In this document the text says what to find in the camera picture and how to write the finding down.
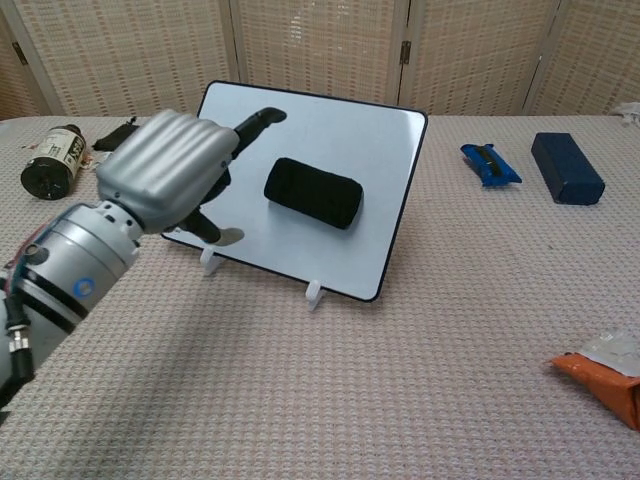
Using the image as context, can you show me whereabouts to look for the dark blue box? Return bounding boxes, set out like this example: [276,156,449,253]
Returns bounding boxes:
[530,131,607,206]

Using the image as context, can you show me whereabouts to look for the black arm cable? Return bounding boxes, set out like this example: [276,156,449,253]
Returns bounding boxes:
[3,293,34,382]

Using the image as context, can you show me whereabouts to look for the blue plastic packet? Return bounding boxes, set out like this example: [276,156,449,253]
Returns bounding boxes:
[459,142,523,189]

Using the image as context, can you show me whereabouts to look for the white tablet board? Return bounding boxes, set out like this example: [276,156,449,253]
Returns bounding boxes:
[160,79,430,303]

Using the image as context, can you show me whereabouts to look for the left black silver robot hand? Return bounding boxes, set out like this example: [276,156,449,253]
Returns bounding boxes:
[94,106,288,247]

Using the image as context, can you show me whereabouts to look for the orange white crumpled packet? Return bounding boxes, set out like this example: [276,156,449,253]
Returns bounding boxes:
[544,327,640,431]

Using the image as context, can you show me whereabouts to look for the pink white woven tablecloth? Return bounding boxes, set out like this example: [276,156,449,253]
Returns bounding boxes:
[0,101,640,480]

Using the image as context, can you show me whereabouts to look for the black drawstring pouch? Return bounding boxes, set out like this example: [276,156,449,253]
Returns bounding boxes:
[91,116,142,152]

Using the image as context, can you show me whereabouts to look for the brown glass bottle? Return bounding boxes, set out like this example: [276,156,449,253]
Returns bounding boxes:
[20,124,88,202]

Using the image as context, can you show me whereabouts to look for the woven folding screen panel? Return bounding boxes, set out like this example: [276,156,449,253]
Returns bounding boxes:
[7,0,242,119]
[228,0,417,109]
[0,9,55,121]
[522,0,640,117]
[403,0,569,117]

